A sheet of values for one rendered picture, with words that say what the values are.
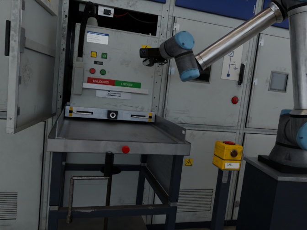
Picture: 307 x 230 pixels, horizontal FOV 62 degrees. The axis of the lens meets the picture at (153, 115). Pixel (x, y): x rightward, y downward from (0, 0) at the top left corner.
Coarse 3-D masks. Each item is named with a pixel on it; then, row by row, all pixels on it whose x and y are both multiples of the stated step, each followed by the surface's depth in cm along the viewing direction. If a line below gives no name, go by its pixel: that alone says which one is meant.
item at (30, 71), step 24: (24, 0) 108; (48, 0) 130; (24, 24) 111; (48, 24) 142; (24, 48) 107; (48, 48) 140; (24, 72) 116; (48, 72) 150; (24, 96) 118; (48, 96) 155; (24, 120) 121
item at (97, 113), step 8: (72, 112) 148; (88, 112) 151; (96, 112) 152; (104, 112) 153; (120, 112) 156; (128, 112) 157; (136, 112) 159; (144, 112) 160; (152, 112) 163; (136, 120) 159; (144, 120) 161; (152, 120) 162
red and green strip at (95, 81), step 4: (88, 80) 149; (92, 80) 150; (96, 80) 151; (100, 80) 151; (104, 80) 152; (108, 80) 152; (112, 80) 153; (116, 80) 154; (104, 84) 152; (108, 84) 153; (112, 84) 153; (116, 84) 154; (120, 84) 155; (124, 84) 155; (128, 84) 156; (132, 84) 157; (136, 84) 157; (140, 84) 158; (140, 88) 158
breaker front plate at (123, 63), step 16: (112, 32) 149; (96, 48) 148; (112, 48) 151; (128, 48) 153; (96, 64) 149; (112, 64) 152; (128, 64) 154; (128, 80) 156; (144, 80) 159; (80, 96) 149; (96, 96) 151; (112, 96) 154; (128, 96) 157; (144, 96) 160
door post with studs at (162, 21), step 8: (168, 0) 175; (168, 8) 176; (160, 16) 175; (160, 24) 176; (160, 32) 176; (160, 40) 177; (160, 72) 180; (160, 80) 181; (152, 104) 182; (144, 192) 190; (144, 200) 191; (144, 216) 192
